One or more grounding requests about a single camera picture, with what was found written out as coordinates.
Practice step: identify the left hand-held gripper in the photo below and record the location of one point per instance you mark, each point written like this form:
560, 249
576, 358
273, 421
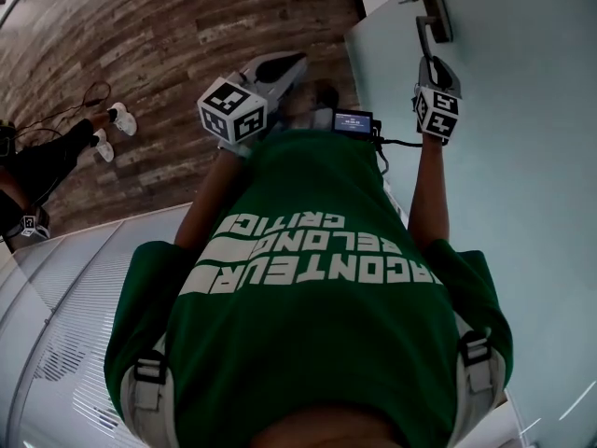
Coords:
228, 110

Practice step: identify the person's left forearm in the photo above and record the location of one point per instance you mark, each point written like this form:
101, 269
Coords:
210, 199

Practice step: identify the frosted glass door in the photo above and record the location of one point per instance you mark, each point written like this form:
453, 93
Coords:
513, 157

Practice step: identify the person's head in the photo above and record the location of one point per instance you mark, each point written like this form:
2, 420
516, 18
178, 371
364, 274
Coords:
326, 432

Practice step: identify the person in green shirt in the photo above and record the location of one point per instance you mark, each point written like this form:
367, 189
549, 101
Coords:
308, 315

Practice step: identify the person's right leg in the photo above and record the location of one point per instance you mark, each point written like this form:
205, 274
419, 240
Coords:
322, 110

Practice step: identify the person's right forearm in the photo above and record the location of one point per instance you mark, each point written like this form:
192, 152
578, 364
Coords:
429, 194

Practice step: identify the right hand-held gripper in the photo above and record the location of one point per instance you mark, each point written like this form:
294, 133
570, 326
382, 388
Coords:
438, 115

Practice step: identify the small black monitor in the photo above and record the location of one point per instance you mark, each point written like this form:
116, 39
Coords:
352, 121

